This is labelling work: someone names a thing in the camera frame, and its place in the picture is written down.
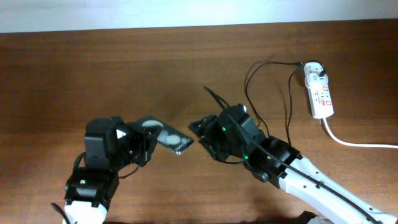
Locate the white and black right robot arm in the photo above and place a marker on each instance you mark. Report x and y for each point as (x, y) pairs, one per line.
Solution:
(234, 133)

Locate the black Galaxy flip phone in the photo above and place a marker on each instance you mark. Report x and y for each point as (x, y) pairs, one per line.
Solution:
(169, 137)

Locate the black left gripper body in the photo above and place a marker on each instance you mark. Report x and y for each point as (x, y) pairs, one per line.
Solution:
(137, 143)

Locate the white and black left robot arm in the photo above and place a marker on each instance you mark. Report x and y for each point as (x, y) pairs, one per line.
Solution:
(110, 145)

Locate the white power strip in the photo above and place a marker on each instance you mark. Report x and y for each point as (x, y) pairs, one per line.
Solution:
(320, 98)

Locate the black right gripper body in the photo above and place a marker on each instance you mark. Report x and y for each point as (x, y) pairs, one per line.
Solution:
(216, 141)

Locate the white charger adapter plug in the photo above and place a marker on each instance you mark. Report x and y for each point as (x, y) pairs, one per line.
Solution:
(315, 79)

